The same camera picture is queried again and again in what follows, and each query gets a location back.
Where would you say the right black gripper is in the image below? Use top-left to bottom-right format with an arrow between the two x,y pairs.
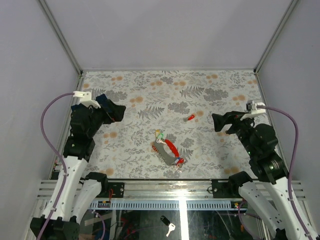
211,110 -> 257,156

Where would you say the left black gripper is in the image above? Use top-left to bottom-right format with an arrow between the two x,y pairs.
84,99 -> 127,139

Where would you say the yellow key tag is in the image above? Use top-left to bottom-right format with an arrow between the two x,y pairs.
155,129 -> 160,138

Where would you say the green key tag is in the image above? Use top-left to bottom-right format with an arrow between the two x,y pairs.
157,133 -> 164,140

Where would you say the red handled metal keyring holder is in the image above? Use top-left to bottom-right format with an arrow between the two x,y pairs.
152,139 -> 186,173

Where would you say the black key tag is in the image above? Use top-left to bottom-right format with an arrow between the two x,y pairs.
160,215 -> 171,226

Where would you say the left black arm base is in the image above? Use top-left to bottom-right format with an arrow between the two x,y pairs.
98,182 -> 125,199

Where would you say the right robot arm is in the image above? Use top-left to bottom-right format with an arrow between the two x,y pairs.
212,105 -> 320,240

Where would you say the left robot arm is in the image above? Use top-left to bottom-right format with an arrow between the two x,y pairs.
30,94 -> 126,240

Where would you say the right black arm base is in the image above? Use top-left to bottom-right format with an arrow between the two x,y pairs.
211,179 -> 247,199

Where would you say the dark blue folded cloth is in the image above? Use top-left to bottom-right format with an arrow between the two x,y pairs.
71,94 -> 108,111

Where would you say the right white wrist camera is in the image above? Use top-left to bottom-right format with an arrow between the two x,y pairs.
240,100 -> 266,121

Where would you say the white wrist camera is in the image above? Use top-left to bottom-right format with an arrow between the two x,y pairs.
73,91 -> 101,109
240,100 -> 266,121

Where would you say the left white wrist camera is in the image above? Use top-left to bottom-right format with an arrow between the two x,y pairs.
73,91 -> 101,109

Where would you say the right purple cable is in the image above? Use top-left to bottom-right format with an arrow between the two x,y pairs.
237,104 -> 313,240

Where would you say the aluminium front rail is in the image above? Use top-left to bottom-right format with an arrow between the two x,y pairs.
37,179 -> 306,201

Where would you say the slotted white cable duct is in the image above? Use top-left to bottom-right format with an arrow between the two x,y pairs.
89,200 -> 233,211

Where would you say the left aluminium corner post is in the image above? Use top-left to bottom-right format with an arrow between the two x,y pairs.
36,0 -> 83,76

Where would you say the aluminium corner post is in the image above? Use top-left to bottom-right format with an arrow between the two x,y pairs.
253,0 -> 300,74
36,0 -> 83,76

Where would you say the right aluminium corner post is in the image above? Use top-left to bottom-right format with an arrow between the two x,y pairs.
253,0 -> 300,74

